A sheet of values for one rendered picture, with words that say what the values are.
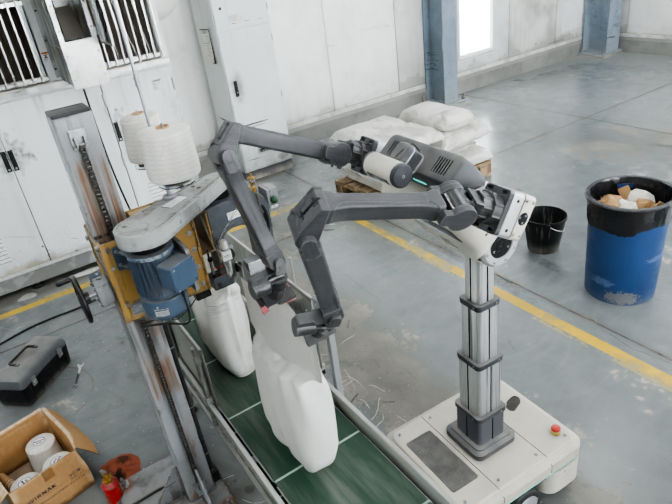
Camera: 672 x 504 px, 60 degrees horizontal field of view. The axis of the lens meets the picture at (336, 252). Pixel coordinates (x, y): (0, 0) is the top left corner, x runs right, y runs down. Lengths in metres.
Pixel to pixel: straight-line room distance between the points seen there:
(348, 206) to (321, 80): 5.78
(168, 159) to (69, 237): 3.19
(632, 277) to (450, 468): 1.79
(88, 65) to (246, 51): 2.06
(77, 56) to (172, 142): 2.43
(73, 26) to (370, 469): 3.46
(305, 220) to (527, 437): 1.60
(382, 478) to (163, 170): 1.33
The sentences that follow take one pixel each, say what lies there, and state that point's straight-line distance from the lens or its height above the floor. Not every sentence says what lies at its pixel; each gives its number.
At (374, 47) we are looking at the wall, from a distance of 7.42.
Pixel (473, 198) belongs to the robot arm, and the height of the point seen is 1.54.
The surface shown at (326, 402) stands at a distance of 2.11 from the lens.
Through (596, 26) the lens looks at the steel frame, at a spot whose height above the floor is 0.39.
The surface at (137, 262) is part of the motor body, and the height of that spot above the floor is 1.32.
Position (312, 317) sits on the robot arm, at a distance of 1.65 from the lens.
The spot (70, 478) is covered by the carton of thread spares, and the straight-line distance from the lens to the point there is 3.10.
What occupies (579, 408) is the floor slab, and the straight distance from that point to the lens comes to 3.12.
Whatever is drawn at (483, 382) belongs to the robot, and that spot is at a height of 0.61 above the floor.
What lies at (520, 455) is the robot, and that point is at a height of 0.26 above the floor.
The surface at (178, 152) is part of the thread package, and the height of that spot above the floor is 1.62.
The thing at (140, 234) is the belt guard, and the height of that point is 1.42.
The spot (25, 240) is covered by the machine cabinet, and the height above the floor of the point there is 0.42.
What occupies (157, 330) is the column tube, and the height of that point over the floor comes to 0.91.
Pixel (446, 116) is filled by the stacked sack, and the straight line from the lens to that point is 5.29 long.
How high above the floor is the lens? 2.14
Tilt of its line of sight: 29 degrees down
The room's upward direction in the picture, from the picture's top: 8 degrees counter-clockwise
